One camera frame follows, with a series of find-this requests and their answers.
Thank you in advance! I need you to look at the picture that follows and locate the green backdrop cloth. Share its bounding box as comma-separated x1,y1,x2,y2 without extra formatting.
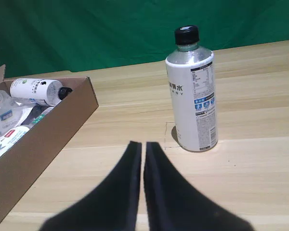
0,0,289,79

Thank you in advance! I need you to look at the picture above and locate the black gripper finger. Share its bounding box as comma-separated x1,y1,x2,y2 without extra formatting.
144,141,256,231
38,141,142,231

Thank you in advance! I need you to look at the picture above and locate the dark tube with green label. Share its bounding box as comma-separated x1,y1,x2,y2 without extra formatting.
21,105,55,127

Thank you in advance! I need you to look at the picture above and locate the white bottle with green logo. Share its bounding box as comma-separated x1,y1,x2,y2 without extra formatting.
9,78,73,107

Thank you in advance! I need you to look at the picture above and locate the brown cardboard box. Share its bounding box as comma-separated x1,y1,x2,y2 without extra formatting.
0,64,99,229

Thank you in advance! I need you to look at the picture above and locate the white bottle with silver shoulder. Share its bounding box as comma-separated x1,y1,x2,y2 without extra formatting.
165,25,219,152

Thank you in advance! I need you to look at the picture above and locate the clear packing tape roll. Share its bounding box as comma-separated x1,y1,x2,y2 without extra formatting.
0,90,24,140

